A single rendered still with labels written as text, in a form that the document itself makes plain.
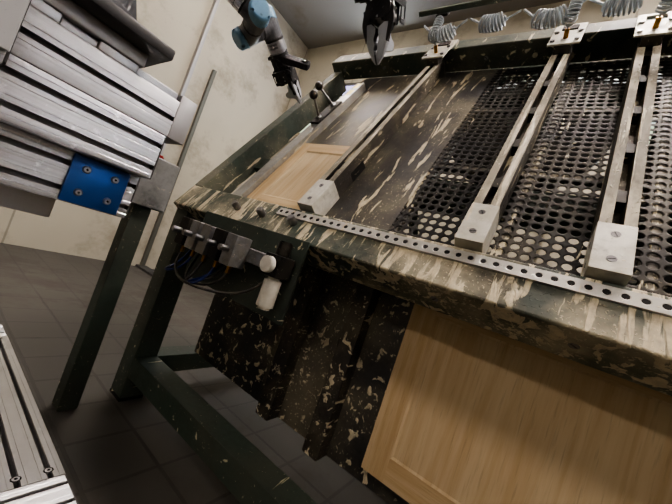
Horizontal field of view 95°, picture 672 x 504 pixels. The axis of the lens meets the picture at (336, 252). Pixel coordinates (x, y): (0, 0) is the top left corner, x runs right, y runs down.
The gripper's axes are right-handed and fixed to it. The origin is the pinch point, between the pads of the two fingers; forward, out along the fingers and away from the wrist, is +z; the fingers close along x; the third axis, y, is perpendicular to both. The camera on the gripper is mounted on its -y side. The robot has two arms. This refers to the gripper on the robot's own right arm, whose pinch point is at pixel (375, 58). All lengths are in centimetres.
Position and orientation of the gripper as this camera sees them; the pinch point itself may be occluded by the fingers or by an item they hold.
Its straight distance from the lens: 95.1
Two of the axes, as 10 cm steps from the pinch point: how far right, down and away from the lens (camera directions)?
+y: 6.2, -2.4, 7.4
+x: -7.8, -2.4, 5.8
